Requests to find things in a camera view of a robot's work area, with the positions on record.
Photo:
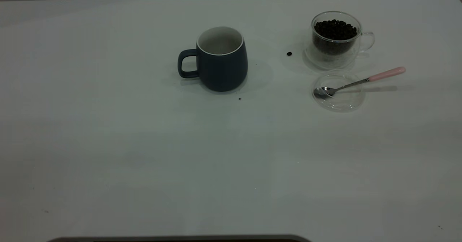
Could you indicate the dark blue ceramic mug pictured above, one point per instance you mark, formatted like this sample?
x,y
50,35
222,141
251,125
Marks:
x,y
223,70

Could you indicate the clear glass lid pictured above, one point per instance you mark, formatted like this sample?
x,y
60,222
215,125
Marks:
x,y
343,103

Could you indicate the pile of coffee beans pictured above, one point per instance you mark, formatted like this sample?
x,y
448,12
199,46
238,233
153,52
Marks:
x,y
335,31

